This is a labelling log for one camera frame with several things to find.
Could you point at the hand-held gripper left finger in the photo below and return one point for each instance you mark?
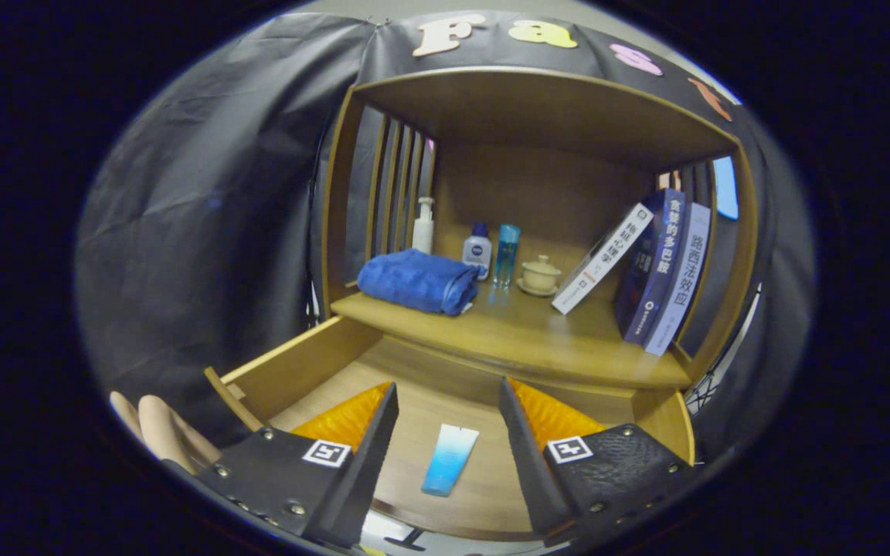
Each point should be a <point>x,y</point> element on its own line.
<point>371,471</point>

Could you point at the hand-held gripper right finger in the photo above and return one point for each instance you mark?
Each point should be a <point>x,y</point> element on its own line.
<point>530,463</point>

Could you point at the black drawer knob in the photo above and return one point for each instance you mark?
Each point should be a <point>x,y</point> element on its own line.
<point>406,539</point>

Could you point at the blue white tube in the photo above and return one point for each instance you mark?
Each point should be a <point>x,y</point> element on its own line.
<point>449,459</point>

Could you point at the wooden drawer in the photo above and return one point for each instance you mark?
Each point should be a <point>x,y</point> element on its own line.
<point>429,401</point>

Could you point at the wooden countertop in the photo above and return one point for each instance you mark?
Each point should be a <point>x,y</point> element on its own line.
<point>522,332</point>

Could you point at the wooden cabinet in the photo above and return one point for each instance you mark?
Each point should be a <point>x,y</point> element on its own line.
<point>538,108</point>

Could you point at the beige lidded teacup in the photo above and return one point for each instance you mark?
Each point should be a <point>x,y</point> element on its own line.
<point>540,274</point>

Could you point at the blue folded towel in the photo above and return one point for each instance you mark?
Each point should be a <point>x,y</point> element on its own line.
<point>414,279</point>

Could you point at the translucent blue bottle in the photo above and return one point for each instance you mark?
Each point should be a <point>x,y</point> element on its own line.
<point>506,255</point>

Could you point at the white book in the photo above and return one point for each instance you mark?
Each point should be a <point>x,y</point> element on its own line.
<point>603,259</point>

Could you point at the white bottle blue cap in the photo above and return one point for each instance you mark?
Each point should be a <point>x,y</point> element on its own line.
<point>477,251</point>

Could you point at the light purple book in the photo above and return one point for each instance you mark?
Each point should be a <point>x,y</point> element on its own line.
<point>681,286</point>

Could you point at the dark blue book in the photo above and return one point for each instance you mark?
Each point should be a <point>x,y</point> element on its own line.
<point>657,262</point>

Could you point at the white pump bottle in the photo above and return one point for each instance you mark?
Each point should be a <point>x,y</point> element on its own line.
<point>422,235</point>

